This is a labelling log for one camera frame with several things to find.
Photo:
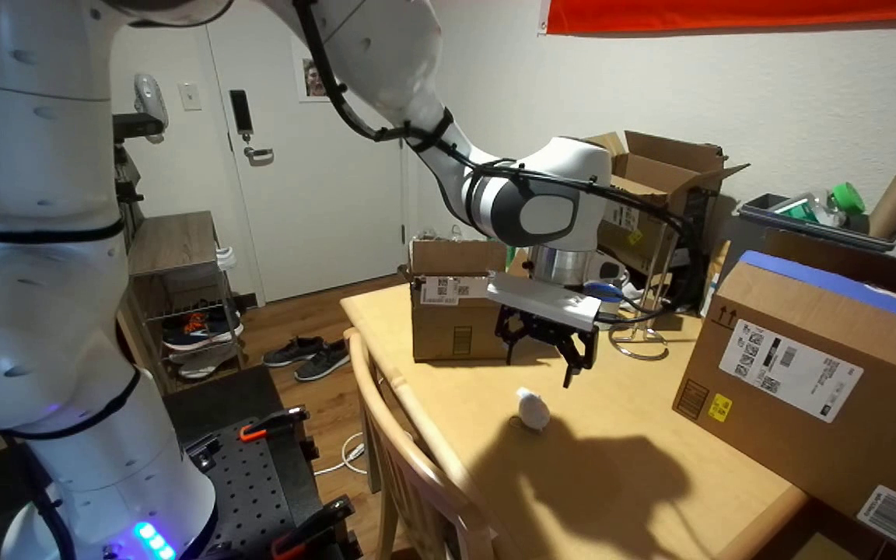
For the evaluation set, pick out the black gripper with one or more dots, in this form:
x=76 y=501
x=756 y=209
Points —
x=559 y=270

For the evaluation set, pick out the small white plush ball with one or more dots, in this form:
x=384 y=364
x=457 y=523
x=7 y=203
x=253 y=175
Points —
x=533 y=411

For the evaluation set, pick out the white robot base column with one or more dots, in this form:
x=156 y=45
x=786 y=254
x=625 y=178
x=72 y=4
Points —
x=108 y=473

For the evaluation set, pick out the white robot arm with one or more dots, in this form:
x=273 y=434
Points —
x=376 y=62

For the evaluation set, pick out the small open cardboard box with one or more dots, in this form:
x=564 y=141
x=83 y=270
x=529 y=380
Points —
x=453 y=316

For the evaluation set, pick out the large tilted cardboard box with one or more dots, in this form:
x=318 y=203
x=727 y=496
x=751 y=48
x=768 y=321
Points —
x=793 y=364

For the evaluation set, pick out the wooden chair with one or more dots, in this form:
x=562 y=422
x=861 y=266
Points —
x=421 y=501

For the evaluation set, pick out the pair of dark shoes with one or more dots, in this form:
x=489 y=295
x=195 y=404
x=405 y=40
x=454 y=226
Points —
x=312 y=356

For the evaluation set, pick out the white door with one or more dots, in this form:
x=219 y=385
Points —
x=320 y=203

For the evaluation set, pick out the dark plastic bin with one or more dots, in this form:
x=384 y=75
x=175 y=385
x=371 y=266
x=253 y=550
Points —
x=799 y=232

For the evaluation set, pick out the black perforated robot cart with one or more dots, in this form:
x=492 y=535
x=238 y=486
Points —
x=263 y=468

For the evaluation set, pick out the wooden shoe shelf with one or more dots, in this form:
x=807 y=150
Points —
x=179 y=308

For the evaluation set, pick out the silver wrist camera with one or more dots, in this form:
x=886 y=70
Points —
x=541 y=300

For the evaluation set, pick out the metal wire stand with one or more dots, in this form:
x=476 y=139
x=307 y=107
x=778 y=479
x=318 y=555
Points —
x=643 y=312

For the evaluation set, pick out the open cardboard box at wall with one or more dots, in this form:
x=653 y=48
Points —
x=680 y=178

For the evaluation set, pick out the red wall banner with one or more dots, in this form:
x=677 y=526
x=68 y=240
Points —
x=703 y=18

